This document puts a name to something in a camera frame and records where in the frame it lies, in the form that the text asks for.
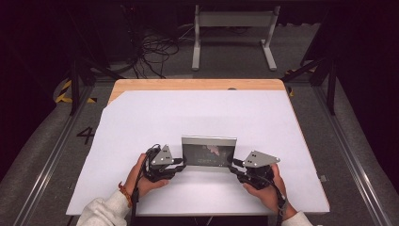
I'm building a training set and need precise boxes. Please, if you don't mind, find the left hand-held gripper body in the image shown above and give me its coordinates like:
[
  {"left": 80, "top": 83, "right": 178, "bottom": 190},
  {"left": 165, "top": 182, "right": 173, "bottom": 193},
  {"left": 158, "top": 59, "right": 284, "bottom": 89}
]
[{"left": 143, "top": 143, "right": 178, "bottom": 184}]

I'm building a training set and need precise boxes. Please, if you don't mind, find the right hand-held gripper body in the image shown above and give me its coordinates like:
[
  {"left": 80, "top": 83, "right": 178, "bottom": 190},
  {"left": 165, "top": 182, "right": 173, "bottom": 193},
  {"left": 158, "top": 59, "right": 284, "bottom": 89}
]
[{"left": 238, "top": 150, "right": 281, "bottom": 191}]

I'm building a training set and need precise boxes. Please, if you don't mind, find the black square sheet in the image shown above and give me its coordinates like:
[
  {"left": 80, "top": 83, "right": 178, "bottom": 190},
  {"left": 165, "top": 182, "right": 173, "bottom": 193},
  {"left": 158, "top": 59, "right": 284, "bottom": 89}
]
[{"left": 181, "top": 135, "right": 238, "bottom": 173}]

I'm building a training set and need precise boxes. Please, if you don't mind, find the person's left hand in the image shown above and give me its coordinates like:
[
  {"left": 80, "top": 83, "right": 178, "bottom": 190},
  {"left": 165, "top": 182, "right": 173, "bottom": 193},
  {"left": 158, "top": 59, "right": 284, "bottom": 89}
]
[{"left": 124, "top": 153, "right": 169, "bottom": 199}]

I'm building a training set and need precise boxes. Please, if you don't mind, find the person's right hand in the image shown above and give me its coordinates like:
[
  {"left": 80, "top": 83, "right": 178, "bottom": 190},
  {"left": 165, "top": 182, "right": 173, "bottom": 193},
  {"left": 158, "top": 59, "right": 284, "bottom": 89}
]
[{"left": 243, "top": 164, "right": 297, "bottom": 219}]

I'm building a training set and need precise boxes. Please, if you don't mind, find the white board sheet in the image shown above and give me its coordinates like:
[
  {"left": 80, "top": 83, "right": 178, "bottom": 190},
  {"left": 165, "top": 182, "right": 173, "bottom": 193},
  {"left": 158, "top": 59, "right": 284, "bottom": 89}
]
[{"left": 65, "top": 89, "right": 331, "bottom": 217}]

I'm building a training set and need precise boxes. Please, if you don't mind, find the black metal stand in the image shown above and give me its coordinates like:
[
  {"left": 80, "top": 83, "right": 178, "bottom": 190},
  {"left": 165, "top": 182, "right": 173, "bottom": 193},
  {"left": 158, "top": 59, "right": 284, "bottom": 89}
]
[
  {"left": 280, "top": 56, "right": 338, "bottom": 117},
  {"left": 64, "top": 8, "right": 126, "bottom": 117}
]

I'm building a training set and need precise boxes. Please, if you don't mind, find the white metal stand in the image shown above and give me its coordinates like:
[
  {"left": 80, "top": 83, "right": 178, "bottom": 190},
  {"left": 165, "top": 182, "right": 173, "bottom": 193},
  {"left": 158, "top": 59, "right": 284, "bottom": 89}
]
[{"left": 191, "top": 4, "right": 281, "bottom": 72}]

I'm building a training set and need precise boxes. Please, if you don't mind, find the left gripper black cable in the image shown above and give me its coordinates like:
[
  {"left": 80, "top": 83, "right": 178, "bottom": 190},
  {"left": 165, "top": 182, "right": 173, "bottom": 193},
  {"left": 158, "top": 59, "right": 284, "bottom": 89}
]
[{"left": 130, "top": 143, "right": 162, "bottom": 226}]

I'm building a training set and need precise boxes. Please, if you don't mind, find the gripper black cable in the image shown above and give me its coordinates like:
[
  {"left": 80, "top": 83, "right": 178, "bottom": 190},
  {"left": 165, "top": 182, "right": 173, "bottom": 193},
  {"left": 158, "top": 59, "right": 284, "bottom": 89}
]
[
  {"left": 263, "top": 175, "right": 288, "bottom": 226},
  {"left": 130, "top": 143, "right": 162, "bottom": 226}
]

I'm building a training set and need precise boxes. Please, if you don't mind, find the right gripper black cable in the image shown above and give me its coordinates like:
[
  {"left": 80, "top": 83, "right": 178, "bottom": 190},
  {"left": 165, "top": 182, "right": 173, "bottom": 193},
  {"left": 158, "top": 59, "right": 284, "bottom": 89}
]
[{"left": 263, "top": 175, "right": 288, "bottom": 226}]

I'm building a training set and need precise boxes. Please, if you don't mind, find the orange beaded bracelet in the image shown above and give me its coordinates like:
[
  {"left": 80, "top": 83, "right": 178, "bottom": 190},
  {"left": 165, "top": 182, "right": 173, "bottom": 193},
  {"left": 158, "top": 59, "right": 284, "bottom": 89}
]
[{"left": 118, "top": 181, "right": 134, "bottom": 208}]

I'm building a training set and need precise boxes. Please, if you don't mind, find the aluminium floor rail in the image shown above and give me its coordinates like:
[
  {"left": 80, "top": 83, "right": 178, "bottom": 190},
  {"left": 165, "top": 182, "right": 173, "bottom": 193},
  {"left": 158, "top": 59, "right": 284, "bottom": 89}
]
[
  {"left": 12, "top": 84, "right": 95, "bottom": 226},
  {"left": 313, "top": 84, "right": 391, "bottom": 226}
]

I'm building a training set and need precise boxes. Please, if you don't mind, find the bundle of black cables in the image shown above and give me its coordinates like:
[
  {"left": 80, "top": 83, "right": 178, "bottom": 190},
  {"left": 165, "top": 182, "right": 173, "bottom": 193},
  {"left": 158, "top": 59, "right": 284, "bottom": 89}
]
[{"left": 120, "top": 4, "right": 182, "bottom": 79}]

